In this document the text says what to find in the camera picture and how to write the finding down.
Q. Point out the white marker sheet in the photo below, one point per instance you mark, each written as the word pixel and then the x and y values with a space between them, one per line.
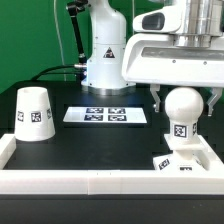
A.
pixel 129 115

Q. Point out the white lamp base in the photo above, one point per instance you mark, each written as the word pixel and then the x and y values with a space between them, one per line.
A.
pixel 184 156

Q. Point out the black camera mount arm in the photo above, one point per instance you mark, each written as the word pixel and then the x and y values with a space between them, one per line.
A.
pixel 74 8

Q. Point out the white lamp bulb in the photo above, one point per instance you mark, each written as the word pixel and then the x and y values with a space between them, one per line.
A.
pixel 183 106

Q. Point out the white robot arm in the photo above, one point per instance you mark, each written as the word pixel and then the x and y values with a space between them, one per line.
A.
pixel 181 44

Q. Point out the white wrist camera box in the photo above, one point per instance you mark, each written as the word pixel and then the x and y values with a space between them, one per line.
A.
pixel 166 20

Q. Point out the white lamp shade cone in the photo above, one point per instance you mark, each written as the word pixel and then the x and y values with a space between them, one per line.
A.
pixel 33 119

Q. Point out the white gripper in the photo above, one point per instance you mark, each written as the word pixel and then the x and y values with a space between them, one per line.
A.
pixel 153 59

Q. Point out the white U-shaped fence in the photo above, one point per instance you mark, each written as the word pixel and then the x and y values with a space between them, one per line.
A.
pixel 87 182

